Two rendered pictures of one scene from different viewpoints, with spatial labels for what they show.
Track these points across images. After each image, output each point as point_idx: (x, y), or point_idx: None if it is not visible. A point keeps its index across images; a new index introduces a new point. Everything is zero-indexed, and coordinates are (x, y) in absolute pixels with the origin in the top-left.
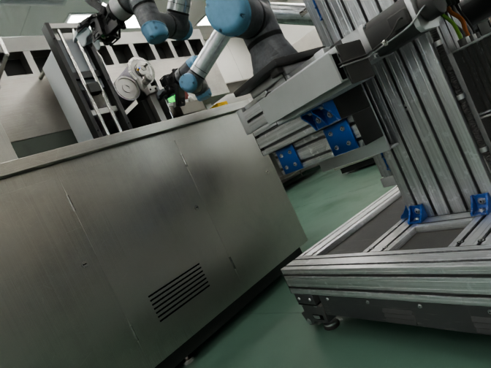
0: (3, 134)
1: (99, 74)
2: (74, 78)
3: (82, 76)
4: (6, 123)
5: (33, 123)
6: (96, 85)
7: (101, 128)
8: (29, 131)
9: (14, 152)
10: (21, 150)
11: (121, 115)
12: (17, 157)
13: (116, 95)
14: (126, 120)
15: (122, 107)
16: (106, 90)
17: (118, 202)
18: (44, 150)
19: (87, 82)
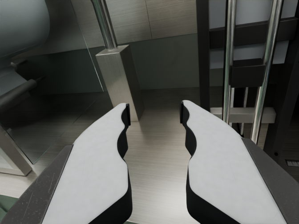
0: (122, 74)
1: (291, 34)
2: (205, 54)
3: (232, 44)
4: (164, 13)
5: (193, 14)
6: (255, 73)
7: (243, 98)
8: (185, 26)
9: (130, 94)
10: (170, 48)
11: (272, 135)
12: (131, 100)
13: (293, 102)
14: (272, 150)
15: (285, 128)
16: (283, 71)
17: None
18: (192, 52)
19: (244, 49)
